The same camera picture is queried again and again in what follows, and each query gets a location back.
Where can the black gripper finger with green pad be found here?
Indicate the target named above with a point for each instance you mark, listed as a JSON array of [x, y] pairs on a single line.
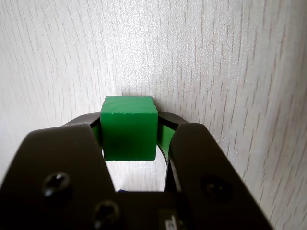
[[60, 155]]

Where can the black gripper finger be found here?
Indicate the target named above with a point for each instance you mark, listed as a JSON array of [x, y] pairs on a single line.
[[206, 179]]

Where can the green cube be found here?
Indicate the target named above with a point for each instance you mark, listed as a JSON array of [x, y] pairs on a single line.
[[129, 134]]

